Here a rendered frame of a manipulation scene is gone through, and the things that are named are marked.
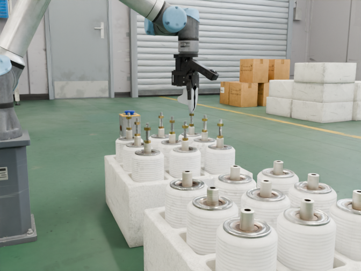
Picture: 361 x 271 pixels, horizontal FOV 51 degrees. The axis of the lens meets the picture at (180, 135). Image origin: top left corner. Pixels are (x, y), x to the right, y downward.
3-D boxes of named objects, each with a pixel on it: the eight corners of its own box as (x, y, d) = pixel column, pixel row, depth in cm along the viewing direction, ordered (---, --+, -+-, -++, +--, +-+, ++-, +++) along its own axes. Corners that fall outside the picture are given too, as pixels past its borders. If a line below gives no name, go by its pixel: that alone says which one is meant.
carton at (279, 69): (289, 82, 499) (290, 59, 494) (274, 82, 491) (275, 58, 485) (275, 81, 527) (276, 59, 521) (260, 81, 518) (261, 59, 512)
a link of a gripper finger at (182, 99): (179, 112, 141) (179, 86, 139) (194, 112, 138) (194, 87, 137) (175, 112, 138) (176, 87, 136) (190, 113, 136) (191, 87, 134)
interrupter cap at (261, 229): (238, 244, 55) (238, 239, 55) (214, 224, 62) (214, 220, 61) (281, 235, 58) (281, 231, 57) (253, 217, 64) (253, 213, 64)
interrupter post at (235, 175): (232, 182, 84) (233, 168, 83) (227, 179, 86) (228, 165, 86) (242, 181, 85) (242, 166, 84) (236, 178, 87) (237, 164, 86)
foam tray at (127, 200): (129, 248, 105) (128, 186, 102) (105, 202, 141) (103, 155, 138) (251, 228, 119) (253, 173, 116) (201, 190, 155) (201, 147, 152)
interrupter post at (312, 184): (311, 192, 78) (312, 176, 77) (304, 188, 80) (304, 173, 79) (320, 190, 79) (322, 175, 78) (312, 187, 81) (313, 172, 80)
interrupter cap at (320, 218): (303, 231, 59) (303, 227, 59) (274, 214, 66) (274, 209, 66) (340, 223, 62) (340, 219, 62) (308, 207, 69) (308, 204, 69)
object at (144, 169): (165, 205, 119) (165, 149, 115) (163, 218, 109) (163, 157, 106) (134, 205, 119) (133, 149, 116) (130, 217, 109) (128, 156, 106)
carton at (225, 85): (237, 102, 539) (238, 80, 534) (246, 104, 517) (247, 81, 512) (219, 102, 528) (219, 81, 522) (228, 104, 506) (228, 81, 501)
